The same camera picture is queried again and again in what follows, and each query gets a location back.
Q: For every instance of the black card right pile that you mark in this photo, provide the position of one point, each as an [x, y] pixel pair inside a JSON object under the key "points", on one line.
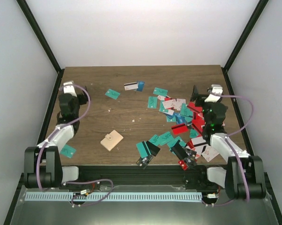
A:
{"points": [[184, 153]]}

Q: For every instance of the white red patterned card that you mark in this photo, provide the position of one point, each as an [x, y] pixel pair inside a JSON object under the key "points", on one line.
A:
{"points": [[209, 153]]}

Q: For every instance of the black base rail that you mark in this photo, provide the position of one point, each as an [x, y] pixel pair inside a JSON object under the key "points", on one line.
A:
{"points": [[133, 175]]}

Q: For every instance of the teal card front left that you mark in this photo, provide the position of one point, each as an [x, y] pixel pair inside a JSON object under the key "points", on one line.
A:
{"points": [[68, 151]]}

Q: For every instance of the beige leather card holder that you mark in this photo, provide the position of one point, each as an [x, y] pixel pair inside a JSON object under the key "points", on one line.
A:
{"points": [[111, 140]]}

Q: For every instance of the red card magnetic stripe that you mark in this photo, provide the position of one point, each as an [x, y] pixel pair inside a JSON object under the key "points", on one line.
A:
{"points": [[179, 129]]}

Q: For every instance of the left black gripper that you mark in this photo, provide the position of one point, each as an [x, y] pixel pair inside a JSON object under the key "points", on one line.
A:
{"points": [[83, 100]]}

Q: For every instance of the teal VIP card centre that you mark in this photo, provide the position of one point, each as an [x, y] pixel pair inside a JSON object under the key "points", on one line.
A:
{"points": [[165, 138]]}

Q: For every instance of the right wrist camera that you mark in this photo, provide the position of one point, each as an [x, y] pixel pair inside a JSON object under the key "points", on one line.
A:
{"points": [[215, 92]]}

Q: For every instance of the teal vip card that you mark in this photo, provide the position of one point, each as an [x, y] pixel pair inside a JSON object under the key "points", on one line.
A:
{"points": [[165, 138], [161, 92]]}

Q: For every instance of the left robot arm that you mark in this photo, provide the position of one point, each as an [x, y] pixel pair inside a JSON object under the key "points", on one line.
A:
{"points": [[42, 163]]}

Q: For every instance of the light blue slotted strip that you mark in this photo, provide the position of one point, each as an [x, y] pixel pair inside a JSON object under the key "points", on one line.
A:
{"points": [[117, 197]]}

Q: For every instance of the white card magnetic stripe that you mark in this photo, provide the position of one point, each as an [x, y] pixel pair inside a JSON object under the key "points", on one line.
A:
{"points": [[131, 86]]}

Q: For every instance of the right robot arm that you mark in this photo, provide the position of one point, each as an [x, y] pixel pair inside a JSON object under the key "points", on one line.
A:
{"points": [[243, 178]]}

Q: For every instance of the black card front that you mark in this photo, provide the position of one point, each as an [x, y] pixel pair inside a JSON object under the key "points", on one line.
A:
{"points": [[144, 162]]}

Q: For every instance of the blue card top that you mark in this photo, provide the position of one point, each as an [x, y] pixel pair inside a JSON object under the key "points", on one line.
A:
{"points": [[140, 86]]}

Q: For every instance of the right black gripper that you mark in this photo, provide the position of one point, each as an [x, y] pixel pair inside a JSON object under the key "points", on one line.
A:
{"points": [[195, 95]]}

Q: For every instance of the teal card far left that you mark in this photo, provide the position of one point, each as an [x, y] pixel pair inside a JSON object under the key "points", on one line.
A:
{"points": [[112, 94]]}

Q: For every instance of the teal card upright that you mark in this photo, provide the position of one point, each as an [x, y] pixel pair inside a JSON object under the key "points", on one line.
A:
{"points": [[152, 102]]}

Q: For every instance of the black striped card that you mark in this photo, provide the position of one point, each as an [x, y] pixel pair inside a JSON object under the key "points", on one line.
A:
{"points": [[154, 150]]}

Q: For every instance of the teal VIP card top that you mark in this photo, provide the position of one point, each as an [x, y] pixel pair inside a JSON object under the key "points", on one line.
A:
{"points": [[161, 92]]}

